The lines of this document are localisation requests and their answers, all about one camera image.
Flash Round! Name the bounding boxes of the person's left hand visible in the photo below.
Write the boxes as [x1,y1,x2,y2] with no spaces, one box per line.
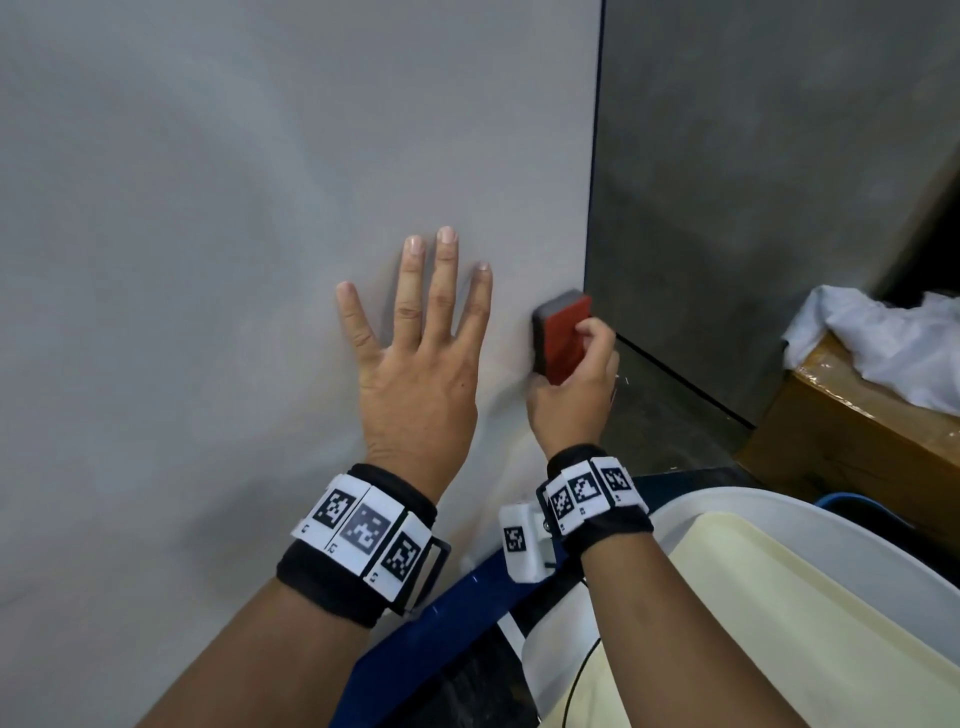
[335,226,494,505]

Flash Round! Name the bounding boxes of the person's right hand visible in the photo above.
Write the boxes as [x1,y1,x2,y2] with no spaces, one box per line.
[525,317,621,460]

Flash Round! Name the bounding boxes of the red and grey board eraser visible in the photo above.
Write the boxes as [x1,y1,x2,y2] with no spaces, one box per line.
[531,288,594,387]

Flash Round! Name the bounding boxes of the person's left forearm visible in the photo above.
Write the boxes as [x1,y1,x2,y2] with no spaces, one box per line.
[135,577,391,728]

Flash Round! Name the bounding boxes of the person's right forearm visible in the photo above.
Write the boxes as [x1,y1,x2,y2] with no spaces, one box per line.
[577,536,815,728]

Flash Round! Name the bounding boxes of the black wristband with marker tags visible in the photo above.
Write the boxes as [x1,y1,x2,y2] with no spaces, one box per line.
[276,463,453,630]
[535,444,655,558]

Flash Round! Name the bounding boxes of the large white board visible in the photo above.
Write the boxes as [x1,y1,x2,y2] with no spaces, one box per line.
[0,0,606,728]

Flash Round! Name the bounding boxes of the white plastic tub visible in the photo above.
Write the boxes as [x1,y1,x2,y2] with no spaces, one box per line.
[517,486,960,728]

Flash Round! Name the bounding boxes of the brown cardboard box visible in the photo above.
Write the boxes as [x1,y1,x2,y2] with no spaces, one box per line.
[738,330,960,560]

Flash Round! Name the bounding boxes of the white crumpled cloth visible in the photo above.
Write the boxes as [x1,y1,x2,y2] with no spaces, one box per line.
[782,285,960,417]

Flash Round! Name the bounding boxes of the cream plastic lid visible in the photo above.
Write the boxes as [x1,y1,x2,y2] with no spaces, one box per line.
[573,511,960,728]

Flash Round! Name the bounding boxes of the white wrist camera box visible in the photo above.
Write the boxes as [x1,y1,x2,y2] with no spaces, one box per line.
[498,502,565,585]

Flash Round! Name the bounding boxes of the dark blue frame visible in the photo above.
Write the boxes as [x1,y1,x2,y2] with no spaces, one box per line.
[348,466,751,728]

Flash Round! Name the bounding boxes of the thin black cable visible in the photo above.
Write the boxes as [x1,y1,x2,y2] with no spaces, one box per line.
[558,636,606,728]

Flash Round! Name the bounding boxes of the blue cable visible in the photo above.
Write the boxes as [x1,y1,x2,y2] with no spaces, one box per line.
[817,491,905,526]

